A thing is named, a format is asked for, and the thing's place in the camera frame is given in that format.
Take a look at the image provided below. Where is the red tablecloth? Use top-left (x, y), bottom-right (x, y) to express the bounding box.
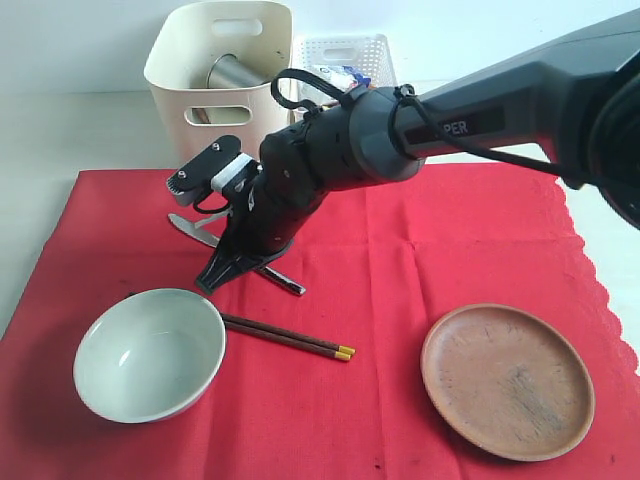
top-left (1, 163), bottom-right (639, 479)

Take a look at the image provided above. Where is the cream plastic storage bin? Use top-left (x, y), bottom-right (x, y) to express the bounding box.
top-left (143, 1), bottom-right (293, 162)

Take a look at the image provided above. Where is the blue and white milk carton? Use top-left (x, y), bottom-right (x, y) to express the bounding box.
top-left (310, 64), bottom-right (371, 91)

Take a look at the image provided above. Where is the round brown wooden plate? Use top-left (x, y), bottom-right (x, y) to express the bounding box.
top-left (420, 303), bottom-right (596, 462)

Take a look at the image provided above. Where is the stainless steel table knife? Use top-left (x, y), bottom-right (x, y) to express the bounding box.
top-left (168, 213), bottom-right (306, 296)

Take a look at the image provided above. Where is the stainless steel cup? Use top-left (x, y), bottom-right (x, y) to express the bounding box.
top-left (192, 53), bottom-right (271, 124)

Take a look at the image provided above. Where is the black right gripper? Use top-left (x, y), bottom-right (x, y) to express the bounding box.
top-left (195, 164), bottom-right (327, 294)

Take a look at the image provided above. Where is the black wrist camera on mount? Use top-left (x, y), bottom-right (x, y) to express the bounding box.
top-left (166, 135), bottom-right (260, 207)

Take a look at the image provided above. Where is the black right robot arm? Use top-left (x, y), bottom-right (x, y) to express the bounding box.
top-left (196, 11), bottom-right (639, 293)

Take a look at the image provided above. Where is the dark wooden chopstick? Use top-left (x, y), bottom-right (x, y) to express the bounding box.
top-left (222, 313), bottom-right (356, 356)
top-left (224, 321), bottom-right (352, 362)

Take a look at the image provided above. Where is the pale green ceramic bowl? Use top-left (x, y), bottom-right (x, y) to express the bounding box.
top-left (73, 288), bottom-right (227, 424)

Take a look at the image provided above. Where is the white perforated plastic basket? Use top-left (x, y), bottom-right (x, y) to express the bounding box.
top-left (291, 34), bottom-right (397, 88)

